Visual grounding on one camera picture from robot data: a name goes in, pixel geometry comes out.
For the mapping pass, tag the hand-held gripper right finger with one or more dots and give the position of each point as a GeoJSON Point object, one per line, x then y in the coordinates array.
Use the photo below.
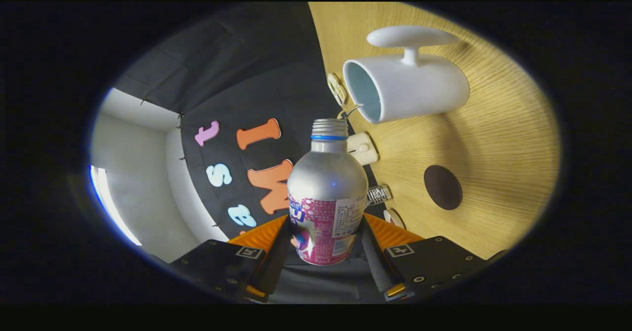
{"type": "Point", "coordinates": [377, 267]}

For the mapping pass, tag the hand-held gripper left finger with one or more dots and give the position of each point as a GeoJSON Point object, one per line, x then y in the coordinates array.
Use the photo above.
{"type": "Point", "coordinates": [274, 267]}

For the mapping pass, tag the silver bottle with pink label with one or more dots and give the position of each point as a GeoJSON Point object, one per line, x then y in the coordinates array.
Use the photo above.
{"type": "Point", "coordinates": [326, 187]}

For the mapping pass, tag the dark brown round coaster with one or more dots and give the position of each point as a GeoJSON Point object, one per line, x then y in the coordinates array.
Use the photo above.
{"type": "Point", "coordinates": [443, 187]}

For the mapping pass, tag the white cup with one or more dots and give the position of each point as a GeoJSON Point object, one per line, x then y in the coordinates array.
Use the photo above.
{"type": "Point", "coordinates": [419, 89]}

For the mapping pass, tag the white round plate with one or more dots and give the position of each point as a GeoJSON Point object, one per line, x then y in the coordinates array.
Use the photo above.
{"type": "Point", "coordinates": [393, 218]}

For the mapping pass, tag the metal mesh holder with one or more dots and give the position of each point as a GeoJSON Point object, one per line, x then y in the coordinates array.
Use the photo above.
{"type": "Point", "coordinates": [379, 194]}

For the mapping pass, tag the white toaster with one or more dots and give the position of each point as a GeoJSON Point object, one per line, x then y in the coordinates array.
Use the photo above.
{"type": "Point", "coordinates": [363, 149]}

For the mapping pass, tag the wooden table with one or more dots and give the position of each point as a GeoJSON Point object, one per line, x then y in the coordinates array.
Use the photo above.
{"type": "Point", "coordinates": [493, 138]}

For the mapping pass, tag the ceiling light strip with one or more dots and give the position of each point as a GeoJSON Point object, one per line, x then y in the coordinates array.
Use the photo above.
{"type": "Point", "coordinates": [111, 207]}

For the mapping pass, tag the white divided condiment tray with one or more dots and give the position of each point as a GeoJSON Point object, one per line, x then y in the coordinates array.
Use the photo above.
{"type": "Point", "coordinates": [337, 89]}

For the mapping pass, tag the black backdrop cloth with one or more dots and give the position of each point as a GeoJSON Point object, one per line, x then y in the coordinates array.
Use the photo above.
{"type": "Point", "coordinates": [247, 74]}

